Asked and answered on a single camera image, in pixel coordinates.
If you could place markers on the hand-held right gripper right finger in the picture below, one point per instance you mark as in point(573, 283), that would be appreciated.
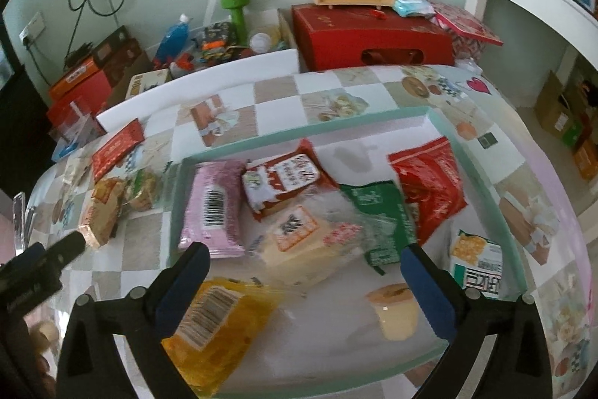
point(427, 291)

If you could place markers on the red white biscuit packet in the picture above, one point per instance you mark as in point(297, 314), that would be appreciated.
point(289, 179)

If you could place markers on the pink snack packet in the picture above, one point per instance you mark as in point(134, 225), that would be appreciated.
point(210, 207)

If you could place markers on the cardboard box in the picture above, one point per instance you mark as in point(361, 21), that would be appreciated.
point(553, 107)

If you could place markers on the clear bread packet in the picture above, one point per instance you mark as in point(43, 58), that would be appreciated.
point(308, 240)

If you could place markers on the white ball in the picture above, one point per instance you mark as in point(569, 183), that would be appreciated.
point(260, 43)

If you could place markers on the colourful candy packet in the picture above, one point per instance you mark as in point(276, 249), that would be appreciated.
point(217, 41)

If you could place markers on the small green white packet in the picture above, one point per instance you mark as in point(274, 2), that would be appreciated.
point(476, 263)

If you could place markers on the white board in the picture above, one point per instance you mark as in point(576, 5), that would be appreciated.
point(210, 79)

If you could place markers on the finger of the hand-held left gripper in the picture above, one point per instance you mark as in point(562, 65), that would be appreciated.
point(30, 252)
point(67, 247)

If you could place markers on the orange clear cake packet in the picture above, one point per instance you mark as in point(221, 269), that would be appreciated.
point(103, 212)

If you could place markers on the beige printed box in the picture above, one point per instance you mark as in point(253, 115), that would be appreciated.
point(145, 83)

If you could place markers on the wall socket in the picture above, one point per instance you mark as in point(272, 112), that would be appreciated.
point(32, 29)

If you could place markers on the dark brown box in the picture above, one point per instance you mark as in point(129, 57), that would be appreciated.
point(119, 53)

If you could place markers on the red snack packet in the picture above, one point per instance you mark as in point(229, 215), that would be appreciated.
point(430, 188)

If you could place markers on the clear plastic tray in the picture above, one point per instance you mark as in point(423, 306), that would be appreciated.
point(299, 132)

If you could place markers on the yellow snack packet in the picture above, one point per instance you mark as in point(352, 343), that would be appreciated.
point(219, 333)

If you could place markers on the flat red packet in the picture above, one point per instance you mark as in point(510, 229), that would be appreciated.
point(117, 149)

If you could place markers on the blue clear plastic box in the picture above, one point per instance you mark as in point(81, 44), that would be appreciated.
point(70, 137)

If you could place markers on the red patterned tin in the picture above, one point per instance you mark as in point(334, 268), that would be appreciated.
point(467, 27)

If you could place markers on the green dumbbell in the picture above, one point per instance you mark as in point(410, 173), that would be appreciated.
point(236, 15)

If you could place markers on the cream pudding cup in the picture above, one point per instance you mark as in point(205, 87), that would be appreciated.
point(395, 315)

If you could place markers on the small silver packet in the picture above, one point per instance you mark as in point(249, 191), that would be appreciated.
point(77, 170)

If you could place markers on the blue bottle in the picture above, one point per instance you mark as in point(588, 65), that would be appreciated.
point(173, 39)

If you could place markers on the large red box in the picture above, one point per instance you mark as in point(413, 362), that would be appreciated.
point(373, 39)

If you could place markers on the small red toy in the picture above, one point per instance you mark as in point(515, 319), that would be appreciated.
point(183, 65)

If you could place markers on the green snack packet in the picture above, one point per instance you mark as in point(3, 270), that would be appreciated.
point(383, 216)

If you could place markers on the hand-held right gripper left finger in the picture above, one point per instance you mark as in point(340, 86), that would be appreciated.
point(182, 291)

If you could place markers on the orange box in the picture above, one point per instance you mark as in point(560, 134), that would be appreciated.
point(82, 79)

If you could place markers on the person's left hand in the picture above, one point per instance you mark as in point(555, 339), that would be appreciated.
point(42, 338)

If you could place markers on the green clear cookie packet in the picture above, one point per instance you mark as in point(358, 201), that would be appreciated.
point(142, 191)

